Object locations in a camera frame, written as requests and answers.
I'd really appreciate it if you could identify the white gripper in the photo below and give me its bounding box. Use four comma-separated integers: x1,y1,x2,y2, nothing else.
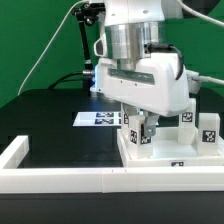
96,53,189,137

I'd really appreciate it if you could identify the white square table top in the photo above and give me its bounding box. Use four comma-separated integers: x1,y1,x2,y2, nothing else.
117,127,224,167

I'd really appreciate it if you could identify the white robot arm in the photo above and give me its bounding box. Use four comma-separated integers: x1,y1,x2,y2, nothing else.
90,0,224,137

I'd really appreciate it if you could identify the white sheet with tags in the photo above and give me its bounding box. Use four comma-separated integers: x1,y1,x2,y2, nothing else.
73,111,121,127

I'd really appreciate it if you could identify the white U-shaped fence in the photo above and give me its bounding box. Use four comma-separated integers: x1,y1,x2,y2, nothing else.
0,135,224,194

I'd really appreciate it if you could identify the black cable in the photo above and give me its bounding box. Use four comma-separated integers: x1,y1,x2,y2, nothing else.
48,72,85,90

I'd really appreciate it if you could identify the white cable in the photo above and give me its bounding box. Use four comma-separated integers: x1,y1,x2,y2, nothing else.
17,0,88,97

